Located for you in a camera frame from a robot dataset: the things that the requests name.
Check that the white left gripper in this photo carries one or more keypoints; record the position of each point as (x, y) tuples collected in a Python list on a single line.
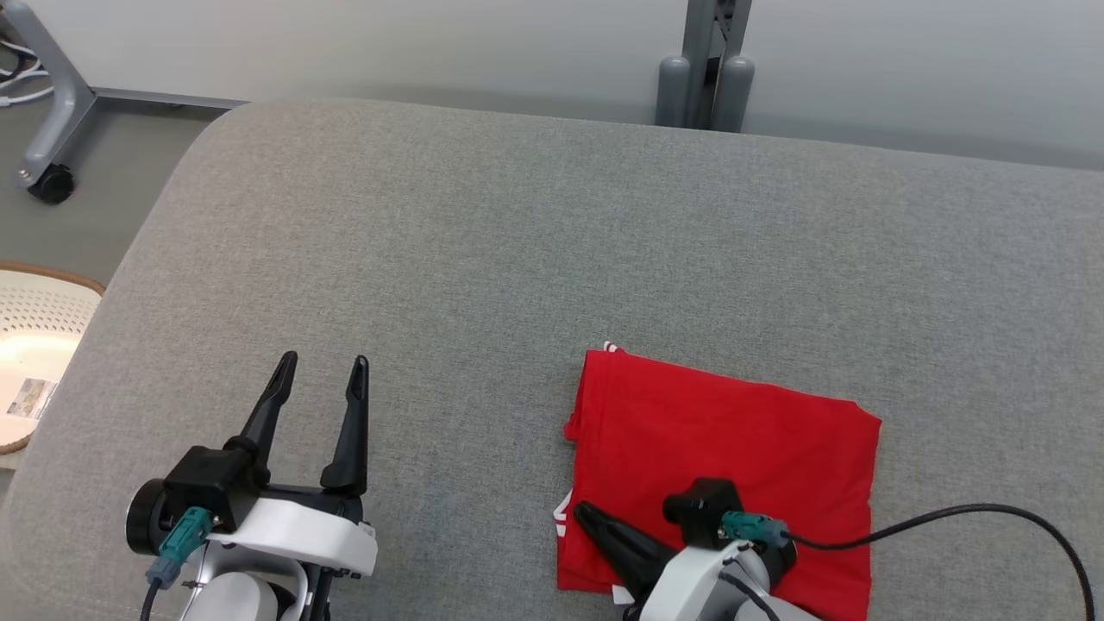
[(302, 535)]

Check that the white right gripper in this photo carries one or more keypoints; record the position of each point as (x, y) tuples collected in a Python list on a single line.
[(699, 586)]

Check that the red shirt with white trim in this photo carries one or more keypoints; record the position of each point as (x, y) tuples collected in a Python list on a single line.
[(733, 423)]

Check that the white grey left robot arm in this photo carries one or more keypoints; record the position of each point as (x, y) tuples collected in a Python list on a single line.
[(233, 599)]

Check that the paper label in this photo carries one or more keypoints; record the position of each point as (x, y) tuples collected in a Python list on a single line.
[(30, 398)]

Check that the white laundry basket wooden rim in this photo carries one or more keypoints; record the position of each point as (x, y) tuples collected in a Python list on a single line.
[(43, 319)]

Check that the black castor wheel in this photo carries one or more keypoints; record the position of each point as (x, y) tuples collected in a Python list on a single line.
[(52, 184)]

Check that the grey rolling stand leg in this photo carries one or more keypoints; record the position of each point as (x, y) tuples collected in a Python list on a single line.
[(60, 95)]

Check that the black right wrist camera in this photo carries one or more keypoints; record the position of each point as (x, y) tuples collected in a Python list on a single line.
[(703, 509)]

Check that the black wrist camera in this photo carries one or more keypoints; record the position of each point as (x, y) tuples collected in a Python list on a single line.
[(703, 509), (211, 483)]

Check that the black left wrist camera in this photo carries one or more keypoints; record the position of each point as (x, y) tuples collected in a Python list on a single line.
[(211, 483)]

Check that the teal right camera connector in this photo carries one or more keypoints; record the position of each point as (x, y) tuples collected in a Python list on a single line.
[(750, 526)]

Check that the teal camera connector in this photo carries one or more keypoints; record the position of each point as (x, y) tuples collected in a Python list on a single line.
[(750, 526), (185, 535)]

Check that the teal left camera connector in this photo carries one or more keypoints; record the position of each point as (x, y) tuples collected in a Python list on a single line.
[(185, 535)]

